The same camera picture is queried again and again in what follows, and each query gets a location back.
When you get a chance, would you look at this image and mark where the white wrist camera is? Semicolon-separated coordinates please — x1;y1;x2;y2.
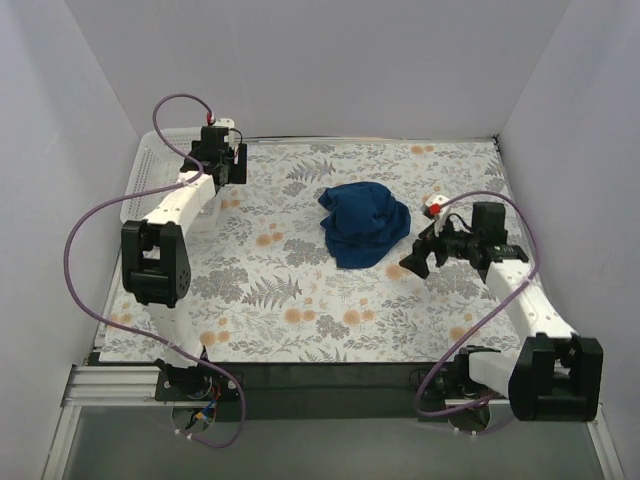
206;113;240;147
422;194;450;236

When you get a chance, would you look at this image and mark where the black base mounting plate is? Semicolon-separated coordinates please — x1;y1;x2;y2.
154;360;514;424

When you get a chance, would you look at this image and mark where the blue t shirt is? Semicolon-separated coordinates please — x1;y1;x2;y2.
318;182;411;269

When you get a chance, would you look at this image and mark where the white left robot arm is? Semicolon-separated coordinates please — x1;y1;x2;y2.
121;120;247;400

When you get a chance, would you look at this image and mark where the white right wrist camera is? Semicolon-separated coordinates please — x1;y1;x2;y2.
422;194;450;236

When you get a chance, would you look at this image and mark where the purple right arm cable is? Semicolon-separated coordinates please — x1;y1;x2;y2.
414;192;543;437

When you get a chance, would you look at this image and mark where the aluminium frame rail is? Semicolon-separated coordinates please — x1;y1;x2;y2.
62;366;160;406

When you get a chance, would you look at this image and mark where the white plastic basket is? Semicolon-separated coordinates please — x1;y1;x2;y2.
120;127;221;233

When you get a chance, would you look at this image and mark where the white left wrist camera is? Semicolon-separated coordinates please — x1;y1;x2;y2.
206;113;240;147

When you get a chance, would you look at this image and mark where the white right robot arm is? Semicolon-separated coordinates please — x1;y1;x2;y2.
400;195;604;422

